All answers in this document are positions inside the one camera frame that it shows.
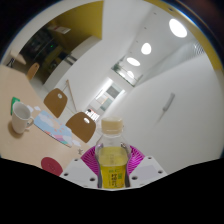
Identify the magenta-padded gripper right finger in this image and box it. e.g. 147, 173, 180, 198
125, 145, 168, 190

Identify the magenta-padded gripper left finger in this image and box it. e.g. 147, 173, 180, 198
59, 145, 101, 190

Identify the clear bottle with yellow drink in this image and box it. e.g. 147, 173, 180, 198
94, 116, 132, 190

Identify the flat round red coaster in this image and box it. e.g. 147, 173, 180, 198
40, 156, 64, 177

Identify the wooden chair with round hole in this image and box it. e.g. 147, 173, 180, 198
65, 111, 97, 144
43, 87, 69, 119

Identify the pastel printed flat mat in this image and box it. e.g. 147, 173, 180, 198
33, 110, 75, 148

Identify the white ceramic mug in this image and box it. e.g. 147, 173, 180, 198
11, 101, 35, 135

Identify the wooden stair handrail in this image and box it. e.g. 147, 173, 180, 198
64, 79, 78, 113

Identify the small wooden chair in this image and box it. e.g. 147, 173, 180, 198
26, 62, 40, 81

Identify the small wooden side table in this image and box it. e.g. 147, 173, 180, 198
8, 49, 27, 68

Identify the white hanging sign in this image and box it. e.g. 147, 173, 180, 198
54, 25, 72, 35

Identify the group of oval ceiling lights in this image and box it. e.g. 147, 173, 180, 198
125, 18, 188, 79

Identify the grey wall lamp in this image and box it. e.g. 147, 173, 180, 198
162, 92, 176, 114

